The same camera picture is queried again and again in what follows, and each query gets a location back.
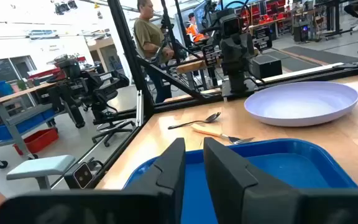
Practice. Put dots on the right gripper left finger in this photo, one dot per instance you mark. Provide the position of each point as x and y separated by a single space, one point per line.
169 174

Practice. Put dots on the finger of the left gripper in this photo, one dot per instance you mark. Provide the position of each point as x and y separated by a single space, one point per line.
245 53
230 56

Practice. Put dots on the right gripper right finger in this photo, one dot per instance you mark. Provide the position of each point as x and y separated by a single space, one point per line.
228 186

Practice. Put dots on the dark metal spoon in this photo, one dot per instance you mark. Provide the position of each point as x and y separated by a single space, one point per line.
213 117

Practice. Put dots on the pale lilac plate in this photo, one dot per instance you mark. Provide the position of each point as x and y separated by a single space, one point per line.
300 105

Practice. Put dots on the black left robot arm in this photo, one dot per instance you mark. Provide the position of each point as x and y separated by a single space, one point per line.
238 84

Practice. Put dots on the black background robot arm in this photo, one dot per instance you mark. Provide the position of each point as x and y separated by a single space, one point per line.
73 84

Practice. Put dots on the blue plastic tray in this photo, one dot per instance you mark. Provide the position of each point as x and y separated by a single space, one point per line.
291 168

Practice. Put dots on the wooden background table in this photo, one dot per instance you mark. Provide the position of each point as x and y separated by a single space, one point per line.
191 66

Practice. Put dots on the black box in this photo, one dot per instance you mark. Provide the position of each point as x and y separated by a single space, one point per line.
266 67

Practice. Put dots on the red shelving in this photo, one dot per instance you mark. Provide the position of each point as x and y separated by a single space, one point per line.
259 12

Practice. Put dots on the black office chair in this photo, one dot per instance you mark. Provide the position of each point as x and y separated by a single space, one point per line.
112 130

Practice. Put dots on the dark floor mat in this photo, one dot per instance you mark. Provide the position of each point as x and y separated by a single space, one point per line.
322 54

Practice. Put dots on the pale grey stool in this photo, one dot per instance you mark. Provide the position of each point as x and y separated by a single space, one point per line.
40 166

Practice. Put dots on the red plastic bin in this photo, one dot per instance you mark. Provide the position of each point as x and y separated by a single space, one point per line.
39 141

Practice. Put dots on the long blue storage bin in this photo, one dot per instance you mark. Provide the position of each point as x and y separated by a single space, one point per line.
26 124

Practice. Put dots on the grey wheeled workbench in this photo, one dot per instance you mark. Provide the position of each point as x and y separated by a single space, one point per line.
14 121

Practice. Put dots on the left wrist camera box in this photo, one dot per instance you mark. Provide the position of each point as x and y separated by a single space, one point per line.
232 26

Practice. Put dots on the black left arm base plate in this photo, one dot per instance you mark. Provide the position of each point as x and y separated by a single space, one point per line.
226 92

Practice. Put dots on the black aluminium table frame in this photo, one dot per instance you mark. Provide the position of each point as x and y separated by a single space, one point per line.
129 46

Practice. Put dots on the small black camera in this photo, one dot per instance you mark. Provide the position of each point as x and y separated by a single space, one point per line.
82 175

